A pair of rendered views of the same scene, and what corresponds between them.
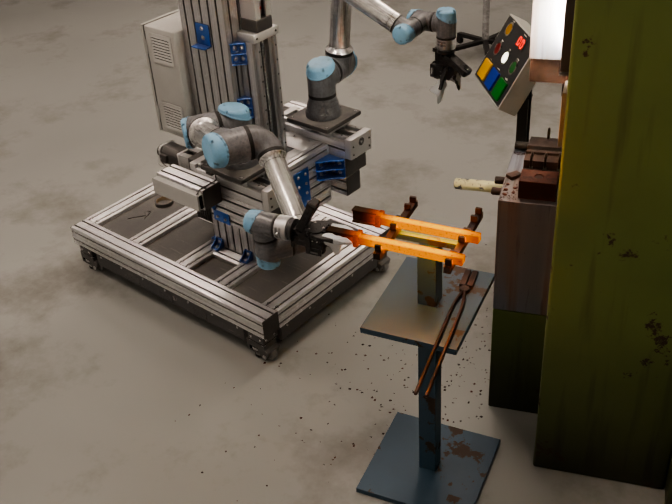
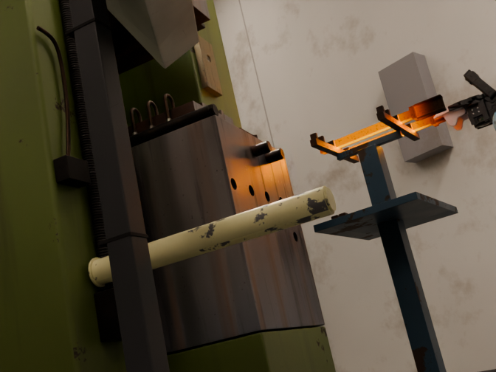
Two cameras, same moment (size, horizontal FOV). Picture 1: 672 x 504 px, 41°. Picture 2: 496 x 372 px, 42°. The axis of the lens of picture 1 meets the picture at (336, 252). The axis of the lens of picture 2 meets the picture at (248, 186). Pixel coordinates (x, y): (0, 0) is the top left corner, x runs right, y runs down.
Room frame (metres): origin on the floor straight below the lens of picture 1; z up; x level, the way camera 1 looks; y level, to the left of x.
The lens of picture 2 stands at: (4.09, -0.57, 0.40)
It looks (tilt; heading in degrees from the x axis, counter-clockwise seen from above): 16 degrees up; 183
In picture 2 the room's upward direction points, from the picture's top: 12 degrees counter-clockwise
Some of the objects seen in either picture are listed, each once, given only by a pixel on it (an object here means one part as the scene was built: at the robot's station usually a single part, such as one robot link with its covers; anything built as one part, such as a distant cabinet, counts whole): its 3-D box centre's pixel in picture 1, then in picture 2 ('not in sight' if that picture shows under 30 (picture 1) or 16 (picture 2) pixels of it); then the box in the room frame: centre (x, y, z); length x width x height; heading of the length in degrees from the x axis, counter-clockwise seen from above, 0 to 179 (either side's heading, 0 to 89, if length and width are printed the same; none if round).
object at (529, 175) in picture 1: (538, 185); not in sight; (2.51, -0.67, 0.95); 0.12 x 0.09 x 0.07; 71
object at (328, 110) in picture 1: (322, 102); not in sight; (3.44, 0.01, 0.87); 0.15 x 0.15 x 0.10
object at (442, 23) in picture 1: (445, 23); not in sight; (3.27, -0.47, 1.23); 0.09 x 0.08 x 0.11; 56
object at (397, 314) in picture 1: (429, 302); (389, 218); (2.20, -0.28, 0.74); 0.40 x 0.30 x 0.02; 153
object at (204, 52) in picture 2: (564, 113); (207, 66); (2.36, -0.69, 1.27); 0.09 x 0.02 x 0.17; 161
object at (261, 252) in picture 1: (272, 249); not in sight; (2.33, 0.20, 0.89); 0.11 x 0.08 x 0.11; 110
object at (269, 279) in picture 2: (584, 236); (168, 260); (2.57, -0.86, 0.69); 0.56 x 0.38 x 0.45; 71
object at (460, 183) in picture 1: (509, 188); (206, 238); (3.05, -0.70, 0.62); 0.44 x 0.05 x 0.05; 71
